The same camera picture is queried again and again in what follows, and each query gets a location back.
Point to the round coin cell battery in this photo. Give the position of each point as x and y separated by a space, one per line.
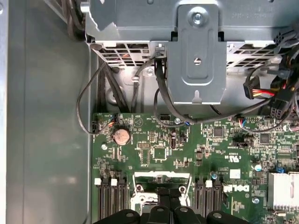
121 136

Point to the silver finned heatsink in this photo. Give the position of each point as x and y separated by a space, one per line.
280 191

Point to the black power connector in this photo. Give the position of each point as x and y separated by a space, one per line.
280 102

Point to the green RAM stick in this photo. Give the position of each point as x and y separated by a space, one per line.
225 198

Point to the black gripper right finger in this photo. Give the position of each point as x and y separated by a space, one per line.
187 215

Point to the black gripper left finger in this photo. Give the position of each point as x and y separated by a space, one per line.
163 214

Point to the metal socket cover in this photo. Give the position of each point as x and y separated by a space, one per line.
149 173

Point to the green motherboard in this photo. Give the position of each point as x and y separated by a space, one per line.
210 158

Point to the silver metal drive cage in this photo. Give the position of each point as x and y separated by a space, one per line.
198 70

